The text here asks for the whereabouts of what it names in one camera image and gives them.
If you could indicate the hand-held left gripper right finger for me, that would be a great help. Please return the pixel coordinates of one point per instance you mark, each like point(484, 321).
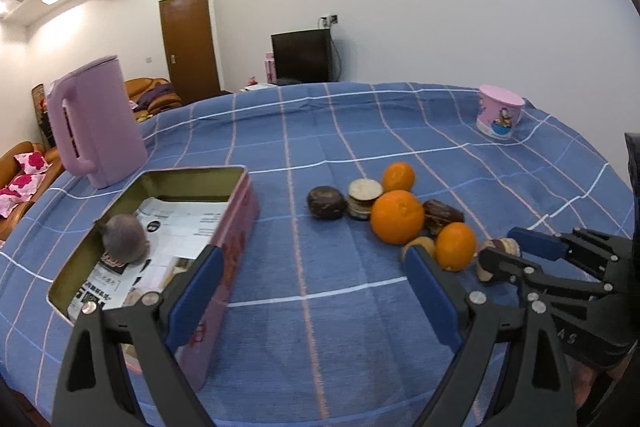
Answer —
point(435, 297)

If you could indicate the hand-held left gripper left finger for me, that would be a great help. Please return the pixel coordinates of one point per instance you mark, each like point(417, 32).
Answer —
point(197, 297)

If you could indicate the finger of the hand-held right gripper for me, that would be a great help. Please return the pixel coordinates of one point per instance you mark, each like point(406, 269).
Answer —
point(505, 264)
point(537, 243)

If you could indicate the small orange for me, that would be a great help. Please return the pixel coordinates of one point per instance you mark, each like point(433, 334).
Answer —
point(398, 177)
point(455, 246)

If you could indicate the tan round fruit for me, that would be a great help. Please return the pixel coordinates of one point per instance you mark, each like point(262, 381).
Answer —
point(422, 244)

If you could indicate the pink rectangular tin box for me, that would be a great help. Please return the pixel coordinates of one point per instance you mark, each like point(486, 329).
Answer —
point(235, 237)

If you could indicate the large orange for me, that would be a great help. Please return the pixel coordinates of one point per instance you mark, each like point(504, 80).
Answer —
point(397, 217)

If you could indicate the round sandwich biscuit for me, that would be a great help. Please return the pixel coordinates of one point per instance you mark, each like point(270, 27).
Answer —
point(364, 194)

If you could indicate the printed paper sheets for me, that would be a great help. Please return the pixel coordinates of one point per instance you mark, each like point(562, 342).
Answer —
point(185, 227)

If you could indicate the brown wrapped chocolate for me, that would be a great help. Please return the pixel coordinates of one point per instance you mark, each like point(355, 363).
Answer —
point(442, 213)

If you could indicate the dull purple round fruit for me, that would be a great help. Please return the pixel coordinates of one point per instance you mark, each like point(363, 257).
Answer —
point(125, 237)

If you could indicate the pink cartoon cup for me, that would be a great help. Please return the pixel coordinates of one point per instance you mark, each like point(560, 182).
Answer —
point(499, 114)

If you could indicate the dark chocolate round cake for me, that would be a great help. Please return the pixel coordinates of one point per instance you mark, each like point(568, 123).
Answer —
point(327, 203)

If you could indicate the blue checked tablecloth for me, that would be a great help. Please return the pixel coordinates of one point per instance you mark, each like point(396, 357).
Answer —
point(325, 132)

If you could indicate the brown leather sofa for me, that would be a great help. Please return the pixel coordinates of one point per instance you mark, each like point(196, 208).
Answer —
point(10, 227)
point(150, 87)

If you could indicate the pink plastic jug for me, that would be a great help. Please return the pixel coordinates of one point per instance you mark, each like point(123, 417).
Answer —
point(100, 122)

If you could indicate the purple cloth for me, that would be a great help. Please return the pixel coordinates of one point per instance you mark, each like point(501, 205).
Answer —
point(157, 94)

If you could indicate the pink floral cushion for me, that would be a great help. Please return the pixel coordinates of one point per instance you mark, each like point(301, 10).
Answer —
point(20, 189)
point(31, 162)

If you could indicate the white flat box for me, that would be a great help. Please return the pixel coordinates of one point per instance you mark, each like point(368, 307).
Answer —
point(255, 87)

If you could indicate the pink tall box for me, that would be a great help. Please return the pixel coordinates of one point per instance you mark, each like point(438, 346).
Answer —
point(270, 68)

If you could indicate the brown wooden door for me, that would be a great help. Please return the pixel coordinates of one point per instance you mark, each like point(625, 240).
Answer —
point(190, 47)

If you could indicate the black television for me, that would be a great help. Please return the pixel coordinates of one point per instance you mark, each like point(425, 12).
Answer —
point(301, 56)

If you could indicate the wall power socket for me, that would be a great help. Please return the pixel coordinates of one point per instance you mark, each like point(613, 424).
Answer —
point(331, 20)

